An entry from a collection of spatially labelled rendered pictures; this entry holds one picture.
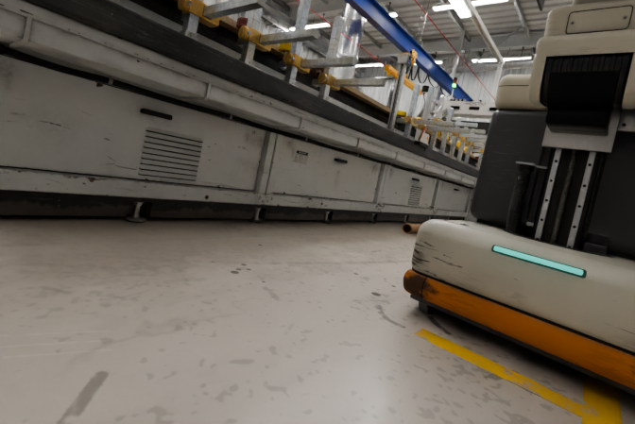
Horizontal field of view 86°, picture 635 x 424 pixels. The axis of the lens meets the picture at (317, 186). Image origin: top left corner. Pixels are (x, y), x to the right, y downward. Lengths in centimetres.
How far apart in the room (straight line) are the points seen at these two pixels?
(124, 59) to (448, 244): 110
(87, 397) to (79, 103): 104
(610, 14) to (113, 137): 154
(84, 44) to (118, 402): 94
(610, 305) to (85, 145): 156
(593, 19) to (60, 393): 127
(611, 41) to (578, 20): 11
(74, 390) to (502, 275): 87
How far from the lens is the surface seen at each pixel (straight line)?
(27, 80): 142
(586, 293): 96
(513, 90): 138
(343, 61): 150
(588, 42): 108
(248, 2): 117
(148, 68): 129
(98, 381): 64
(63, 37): 122
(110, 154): 149
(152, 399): 60
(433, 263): 103
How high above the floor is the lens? 36
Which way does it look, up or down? 3 degrees down
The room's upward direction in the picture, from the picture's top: 12 degrees clockwise
